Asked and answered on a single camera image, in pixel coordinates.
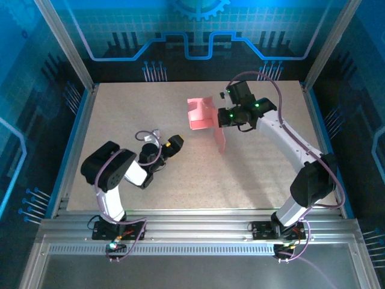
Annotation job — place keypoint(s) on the pink paper box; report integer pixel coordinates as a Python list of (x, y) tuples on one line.
[(200, 116)]

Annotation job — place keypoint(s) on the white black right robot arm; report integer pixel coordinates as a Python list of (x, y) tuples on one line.
[(312, 183)]

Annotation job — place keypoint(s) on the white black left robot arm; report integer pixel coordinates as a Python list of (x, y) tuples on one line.
[(117, 177)]

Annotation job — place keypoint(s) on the blue table edge strip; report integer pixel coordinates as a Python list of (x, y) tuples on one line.
[(68, 150), (330, 150)]

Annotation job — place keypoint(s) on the aluminium mounting beam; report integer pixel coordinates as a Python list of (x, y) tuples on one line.
[(195, 225)]

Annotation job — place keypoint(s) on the small black connector board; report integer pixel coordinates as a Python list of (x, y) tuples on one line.
[(281, 249), (118, 247)]

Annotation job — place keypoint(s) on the slotted aluminium strip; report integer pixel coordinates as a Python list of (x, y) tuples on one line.
[(195, 250)]

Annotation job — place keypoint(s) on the grey metal sheet panel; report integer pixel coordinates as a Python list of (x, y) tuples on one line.
[(195, 271)]

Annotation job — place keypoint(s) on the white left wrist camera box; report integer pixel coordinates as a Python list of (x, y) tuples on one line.
[(156, 133)]

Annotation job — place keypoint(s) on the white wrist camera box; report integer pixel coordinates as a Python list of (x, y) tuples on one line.
[(229, 100), (156, 133)]

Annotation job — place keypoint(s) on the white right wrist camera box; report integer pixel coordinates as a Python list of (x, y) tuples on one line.
[(229, 100)]

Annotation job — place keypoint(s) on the aluminium side rail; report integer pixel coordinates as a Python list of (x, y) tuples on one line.
[(85, 120), (313, 120)]

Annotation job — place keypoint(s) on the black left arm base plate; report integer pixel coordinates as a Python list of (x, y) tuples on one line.
[(102, 234)]

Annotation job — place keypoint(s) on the aluminium frame post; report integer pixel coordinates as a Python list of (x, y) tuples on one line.
[(328, 45), (64, 45)]

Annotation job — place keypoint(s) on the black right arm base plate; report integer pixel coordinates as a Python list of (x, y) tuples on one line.
[(261, 231)]

